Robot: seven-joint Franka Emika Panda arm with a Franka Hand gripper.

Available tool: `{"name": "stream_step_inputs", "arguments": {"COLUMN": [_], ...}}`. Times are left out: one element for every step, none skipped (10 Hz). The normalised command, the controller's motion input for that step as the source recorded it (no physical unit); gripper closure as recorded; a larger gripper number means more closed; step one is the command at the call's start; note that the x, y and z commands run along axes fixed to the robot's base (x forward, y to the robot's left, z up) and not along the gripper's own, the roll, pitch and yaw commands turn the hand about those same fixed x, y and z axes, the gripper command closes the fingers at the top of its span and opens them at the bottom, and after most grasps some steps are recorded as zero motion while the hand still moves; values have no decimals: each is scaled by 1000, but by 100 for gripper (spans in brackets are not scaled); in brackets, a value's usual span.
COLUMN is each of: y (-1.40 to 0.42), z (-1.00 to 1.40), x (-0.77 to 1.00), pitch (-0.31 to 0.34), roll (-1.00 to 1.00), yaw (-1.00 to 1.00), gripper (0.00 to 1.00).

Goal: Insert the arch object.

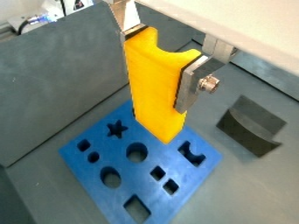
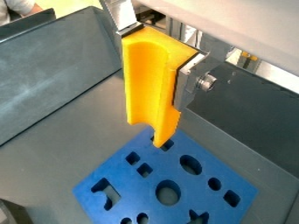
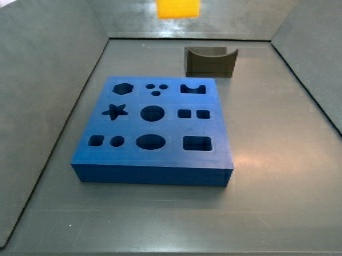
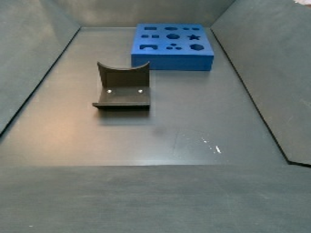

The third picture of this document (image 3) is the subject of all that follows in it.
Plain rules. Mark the blue shape sorter block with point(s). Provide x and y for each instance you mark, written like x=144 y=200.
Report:
x=155 y=132

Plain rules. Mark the dark grey arch block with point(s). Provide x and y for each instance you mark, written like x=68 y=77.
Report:
x=210 y=62

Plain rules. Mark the yellow rectangular panel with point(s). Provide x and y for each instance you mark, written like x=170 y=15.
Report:
x=172 y=9

